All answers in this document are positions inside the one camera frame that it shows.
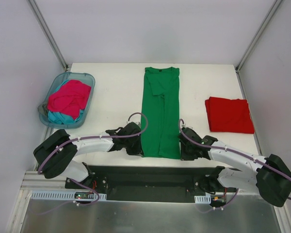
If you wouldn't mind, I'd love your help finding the pink t shirt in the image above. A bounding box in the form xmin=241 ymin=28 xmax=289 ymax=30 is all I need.
xmin=47 ymin=79 xmax=92 ymax=119

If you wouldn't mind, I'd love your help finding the folded red t shirt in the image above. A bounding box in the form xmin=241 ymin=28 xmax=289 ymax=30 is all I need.
xmin=205 ymin=97 xmax=255 ymax=134

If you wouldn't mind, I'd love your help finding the right corner aluminium post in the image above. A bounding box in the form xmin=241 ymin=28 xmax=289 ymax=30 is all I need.
xmin=235 ymin=0 xmax=284 ymax=73

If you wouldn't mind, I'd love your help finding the blue plastic bin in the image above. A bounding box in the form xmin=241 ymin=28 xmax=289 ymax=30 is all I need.
xmin=39 ymin=72 xmax=96 ymax=129

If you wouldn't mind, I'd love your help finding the grey t shirt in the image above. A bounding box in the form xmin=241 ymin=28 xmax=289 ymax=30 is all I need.
xmin=37 ymin=101 xmax=49 ymax=116

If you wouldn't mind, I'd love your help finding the teal t shirt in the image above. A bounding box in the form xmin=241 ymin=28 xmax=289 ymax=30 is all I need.
xmin=47 ymin=79 xmax=85 ymax=125

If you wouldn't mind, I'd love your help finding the green t shirt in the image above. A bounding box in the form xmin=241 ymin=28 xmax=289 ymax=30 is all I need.
xmin=141 ymin=67 xmax=180 ymax=160

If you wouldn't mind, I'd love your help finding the left corner aluminium post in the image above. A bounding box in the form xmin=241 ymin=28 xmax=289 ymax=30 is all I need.
xmin=27 ymin=0 xmax=69 ymax=71

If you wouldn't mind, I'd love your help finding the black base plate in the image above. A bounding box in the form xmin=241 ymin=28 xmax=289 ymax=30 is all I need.
xmin=65 ymin=165 xmax=238 ymax=203

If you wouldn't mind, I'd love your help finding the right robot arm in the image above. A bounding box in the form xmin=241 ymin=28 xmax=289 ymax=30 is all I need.
xmin=178 ymin=127 xmax=291 ymax=207

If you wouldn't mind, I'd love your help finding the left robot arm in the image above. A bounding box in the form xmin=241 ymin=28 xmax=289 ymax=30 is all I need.
xmin=33 ymin=122 xmax=143 ymax=189

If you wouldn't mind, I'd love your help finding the left white cable duct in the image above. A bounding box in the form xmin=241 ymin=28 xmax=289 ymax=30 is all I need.
xmin=31 ymin=190 xmax=107 ymax=201

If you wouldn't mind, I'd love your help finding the aluminium frame rail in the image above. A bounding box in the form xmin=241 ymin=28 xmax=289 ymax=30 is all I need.
xmin=21 ymin=170 xmax=281 ymax=195

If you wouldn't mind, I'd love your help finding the right white cable duct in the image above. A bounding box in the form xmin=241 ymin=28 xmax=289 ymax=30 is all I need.
xmin=194 ymin=195 xmax=211 ymax=204

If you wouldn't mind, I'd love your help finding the white cable duct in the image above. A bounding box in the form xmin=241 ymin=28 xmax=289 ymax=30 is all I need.
xmin=194 ymin=195 xmax=211 ymax=204
xmin=31 ymin=190 xmax=107 ymax=201

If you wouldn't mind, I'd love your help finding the corner aluminium post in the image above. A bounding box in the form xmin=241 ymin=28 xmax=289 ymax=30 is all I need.
xmin=235 ymin=0 xmax=284 ymax=73
xmin=27 ymin=0 xmax=69 ymax=71

